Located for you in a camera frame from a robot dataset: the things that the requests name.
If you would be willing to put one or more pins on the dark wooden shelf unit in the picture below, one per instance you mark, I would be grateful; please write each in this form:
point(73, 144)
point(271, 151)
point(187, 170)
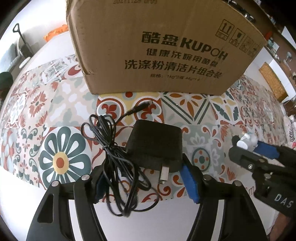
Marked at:
point(274, 19)

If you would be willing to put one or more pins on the white robot cat figurine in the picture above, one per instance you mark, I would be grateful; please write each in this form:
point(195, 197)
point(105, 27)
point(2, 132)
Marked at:
point(248, 141)

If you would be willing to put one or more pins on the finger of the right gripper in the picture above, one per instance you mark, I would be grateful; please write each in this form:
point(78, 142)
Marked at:
point(253, 161)
point(283, 154)

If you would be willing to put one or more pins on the brown cardboard box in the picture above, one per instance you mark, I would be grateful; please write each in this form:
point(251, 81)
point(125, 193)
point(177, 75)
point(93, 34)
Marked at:
point(177, 46)

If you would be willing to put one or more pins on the woven yellow basket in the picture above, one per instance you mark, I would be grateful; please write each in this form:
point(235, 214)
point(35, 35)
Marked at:
point(273, 82)

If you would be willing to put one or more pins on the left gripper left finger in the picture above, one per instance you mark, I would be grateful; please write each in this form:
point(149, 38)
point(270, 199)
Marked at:
point(52, 220)

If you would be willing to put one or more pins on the striped cushion chair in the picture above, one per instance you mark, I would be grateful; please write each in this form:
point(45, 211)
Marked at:
point(6, 81)

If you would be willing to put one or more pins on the black upright vacuum cleaner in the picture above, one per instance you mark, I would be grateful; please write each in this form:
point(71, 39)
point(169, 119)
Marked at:
point(24, 48)

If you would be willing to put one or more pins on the black power adapter with cable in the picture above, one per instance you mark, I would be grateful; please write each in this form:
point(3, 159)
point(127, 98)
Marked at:
point(151, 145)

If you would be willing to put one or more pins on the patterned tile table runner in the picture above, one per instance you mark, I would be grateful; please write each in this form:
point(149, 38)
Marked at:
point(54, 129)

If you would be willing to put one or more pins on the orange plastic crate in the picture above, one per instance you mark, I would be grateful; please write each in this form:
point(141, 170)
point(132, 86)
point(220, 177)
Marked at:
point(55, 32)

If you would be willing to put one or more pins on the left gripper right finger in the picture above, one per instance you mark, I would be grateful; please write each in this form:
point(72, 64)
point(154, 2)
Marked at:
point(240, 220)

